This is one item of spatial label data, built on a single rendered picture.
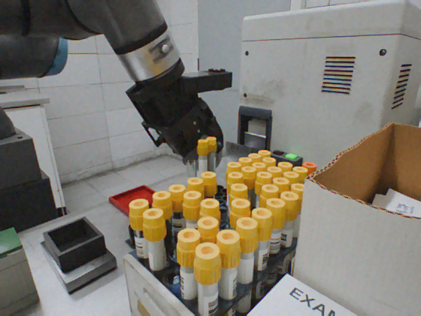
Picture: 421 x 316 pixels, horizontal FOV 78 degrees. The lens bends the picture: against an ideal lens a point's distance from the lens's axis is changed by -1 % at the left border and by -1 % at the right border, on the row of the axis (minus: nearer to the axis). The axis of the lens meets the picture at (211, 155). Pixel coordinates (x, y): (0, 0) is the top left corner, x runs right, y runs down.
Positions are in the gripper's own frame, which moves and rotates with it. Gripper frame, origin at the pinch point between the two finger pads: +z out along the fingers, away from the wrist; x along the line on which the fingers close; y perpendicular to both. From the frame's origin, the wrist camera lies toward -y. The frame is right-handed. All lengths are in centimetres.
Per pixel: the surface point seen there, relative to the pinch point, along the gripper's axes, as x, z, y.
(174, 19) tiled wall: -194, 27, -149
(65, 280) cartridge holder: 7.3, -12.0, 27.1
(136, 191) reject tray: -6.7, -2.8, 13.7
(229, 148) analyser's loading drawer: -2.0, 3.1, -5.4
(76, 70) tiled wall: -220, 22, -50
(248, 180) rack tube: 17.7, -12.3, 8.8
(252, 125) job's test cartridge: -1.0, 2.5, -12.7
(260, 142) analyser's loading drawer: 1.8, 5.0, -10.6
